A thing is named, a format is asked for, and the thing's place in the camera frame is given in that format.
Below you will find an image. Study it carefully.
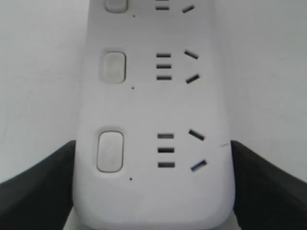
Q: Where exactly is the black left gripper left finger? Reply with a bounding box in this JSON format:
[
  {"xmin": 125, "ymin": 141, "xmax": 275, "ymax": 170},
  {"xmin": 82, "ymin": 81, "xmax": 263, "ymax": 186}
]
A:
[{"xmin": 0, "ymin": 140, "xmax": 76, "ymax": 230}]

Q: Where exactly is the white five-outlet power strip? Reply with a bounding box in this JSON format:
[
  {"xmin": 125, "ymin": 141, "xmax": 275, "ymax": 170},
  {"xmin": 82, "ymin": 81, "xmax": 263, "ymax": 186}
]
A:
[{"xmin": 73, "ymin": 0, "xmax": 235, "ymax": 230}]

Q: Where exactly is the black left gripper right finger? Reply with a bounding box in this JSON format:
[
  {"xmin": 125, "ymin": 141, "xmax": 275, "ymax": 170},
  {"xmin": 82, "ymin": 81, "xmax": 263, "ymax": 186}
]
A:
[{"xmin": 231, "ymin": 140, "xmax": 307, "ymax": 230}]

